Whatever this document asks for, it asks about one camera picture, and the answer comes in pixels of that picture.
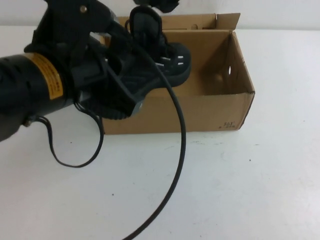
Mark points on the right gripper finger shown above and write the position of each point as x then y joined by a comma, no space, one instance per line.
143,2
170,5

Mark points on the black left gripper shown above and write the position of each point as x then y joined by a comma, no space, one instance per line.
87,72

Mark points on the black mesh sneaker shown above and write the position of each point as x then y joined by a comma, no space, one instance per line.
175,62

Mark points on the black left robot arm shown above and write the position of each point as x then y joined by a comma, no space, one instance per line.
25,82

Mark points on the brown cardboard shoe box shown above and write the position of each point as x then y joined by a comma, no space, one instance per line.
200,112

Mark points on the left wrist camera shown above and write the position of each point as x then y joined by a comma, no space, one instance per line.
70,20

